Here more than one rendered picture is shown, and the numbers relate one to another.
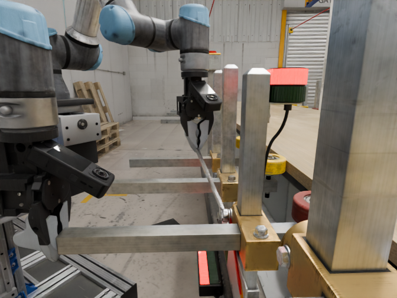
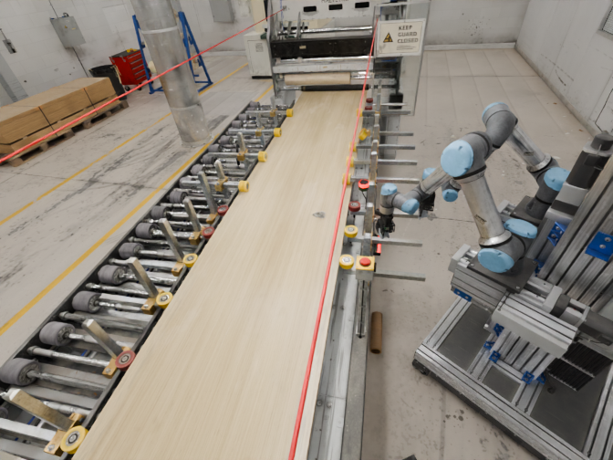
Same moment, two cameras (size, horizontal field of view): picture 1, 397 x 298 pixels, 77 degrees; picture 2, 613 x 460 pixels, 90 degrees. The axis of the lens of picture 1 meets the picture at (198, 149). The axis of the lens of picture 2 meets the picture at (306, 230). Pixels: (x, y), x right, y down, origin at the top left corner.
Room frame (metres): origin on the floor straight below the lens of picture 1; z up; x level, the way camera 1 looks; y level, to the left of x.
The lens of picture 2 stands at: (2.00, -0.02, 2.14)
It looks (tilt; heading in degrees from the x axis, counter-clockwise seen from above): 41 degrees down; 198
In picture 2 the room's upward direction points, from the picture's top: 6 degrees counter-clockwise
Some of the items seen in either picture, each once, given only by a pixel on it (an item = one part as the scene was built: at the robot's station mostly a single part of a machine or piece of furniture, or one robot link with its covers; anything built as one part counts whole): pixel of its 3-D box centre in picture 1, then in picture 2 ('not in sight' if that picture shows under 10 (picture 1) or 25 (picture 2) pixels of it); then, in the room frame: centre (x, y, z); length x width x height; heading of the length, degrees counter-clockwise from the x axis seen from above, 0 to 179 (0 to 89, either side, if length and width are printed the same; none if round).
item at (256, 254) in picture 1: (253, 230); not in sight; (0.38, -0.09, 0.85); 0.13 x 0.06 x 0.05; 2
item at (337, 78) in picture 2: not in sight; (334, 78); (-1.94, -0.72, 1.05); 1.43 x 0.12 x 0.12; 92
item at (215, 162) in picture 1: (217, 159); not in sight; (0.87, -0.07, 0.82); 0.13 x 0.06 x 0.05; 2
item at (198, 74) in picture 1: (193, 96); (386, 220); (0.69, 0.01, 1.06); 0.09 x 0.08 x 0.12; 22
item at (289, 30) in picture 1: (285, 73); not in sight; (3.25, -1.09, 1.25); 0.15 x 0.08 x 1.10; 2
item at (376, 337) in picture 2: not in sight; (376, 331); (0.74, 0.03, 0.04); 0.30 x 0.08 x 0.08; 2
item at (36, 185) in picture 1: (29, 169); (426, 200); (0.34, 0.25, 0.96); 0.09 x 0.08 x 0.12; 92
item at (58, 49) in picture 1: (41, 48); (515, 237); (0.90, 0.53, 1.21); 0.13 x 0.12 x 0.14; 144
